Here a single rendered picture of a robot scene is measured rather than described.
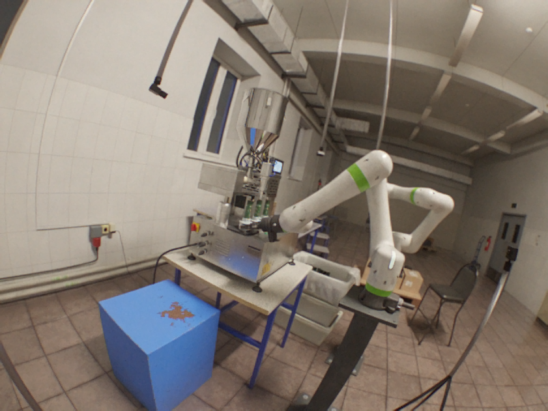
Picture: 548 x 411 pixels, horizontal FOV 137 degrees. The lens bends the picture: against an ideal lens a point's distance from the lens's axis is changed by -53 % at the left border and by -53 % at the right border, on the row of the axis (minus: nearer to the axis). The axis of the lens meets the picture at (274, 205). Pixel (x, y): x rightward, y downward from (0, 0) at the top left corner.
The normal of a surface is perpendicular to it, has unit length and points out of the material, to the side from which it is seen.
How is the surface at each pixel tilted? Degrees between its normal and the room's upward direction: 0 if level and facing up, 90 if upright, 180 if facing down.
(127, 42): 90
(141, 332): 0
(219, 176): 90
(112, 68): 90
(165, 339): 0
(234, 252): 90
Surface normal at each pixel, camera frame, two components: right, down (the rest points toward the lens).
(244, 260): -0.40, 0.03
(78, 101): 0.89, 0.25
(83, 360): 0.22, -0.97
